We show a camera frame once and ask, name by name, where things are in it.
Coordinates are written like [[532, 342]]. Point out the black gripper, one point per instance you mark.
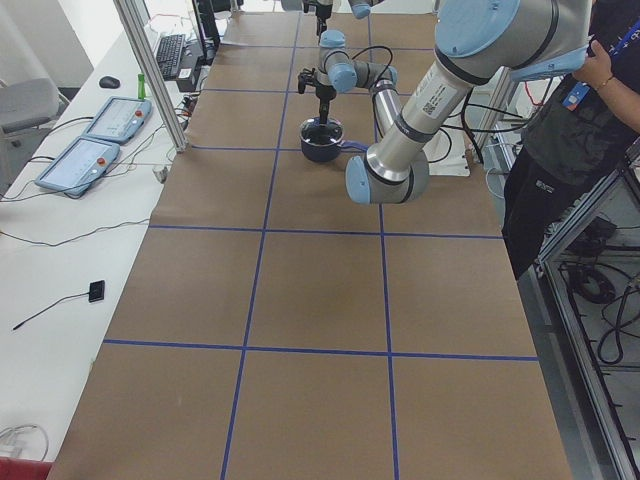
[[323, 93]]

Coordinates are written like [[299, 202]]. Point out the aluminium frame post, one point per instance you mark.
[[133, 25]]

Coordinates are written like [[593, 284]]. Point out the person's hand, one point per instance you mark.
[[597, 67]]

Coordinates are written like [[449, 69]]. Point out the brown paper table mat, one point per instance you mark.
[[273, 329]]

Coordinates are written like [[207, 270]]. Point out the blue teach pendant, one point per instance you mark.
[[119, 119], [79, 166]]

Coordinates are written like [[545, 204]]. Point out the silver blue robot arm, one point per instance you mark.
[[473, 40]]

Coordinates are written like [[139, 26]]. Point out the blue teach pendant near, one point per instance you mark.
[[79, 166]]

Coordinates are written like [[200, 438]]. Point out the person in dark clothes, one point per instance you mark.
[[576, 138]]

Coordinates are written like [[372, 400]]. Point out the black computer mouse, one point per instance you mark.
[[109, 82]]

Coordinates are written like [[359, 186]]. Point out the green bottle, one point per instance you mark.
[[141, 86]]

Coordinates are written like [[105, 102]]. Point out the dark blue saucepan purple handle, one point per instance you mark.
[[323, 143]]

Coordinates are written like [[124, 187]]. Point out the blue teach pendant far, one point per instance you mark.
[[119, 119]]

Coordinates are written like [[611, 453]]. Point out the small black box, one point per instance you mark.
[[96, 291]]

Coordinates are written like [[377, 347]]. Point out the black keyboard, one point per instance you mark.
[[169, 55]]

